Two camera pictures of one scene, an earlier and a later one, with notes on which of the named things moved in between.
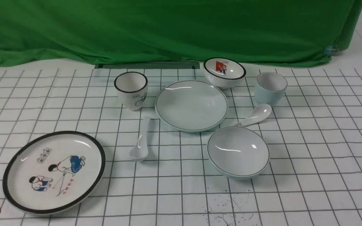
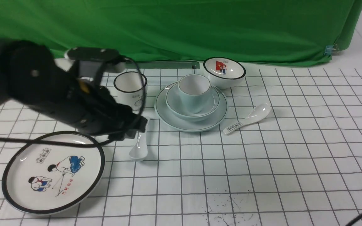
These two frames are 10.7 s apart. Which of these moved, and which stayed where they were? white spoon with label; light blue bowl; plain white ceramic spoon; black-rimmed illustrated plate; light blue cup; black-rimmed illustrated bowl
Moved: light blue cup; light blue bowl
Stayed: white spoon with label; black-rimmed illustrated plate; black-rimmed illustrated bowl; plain white ceramic spoon
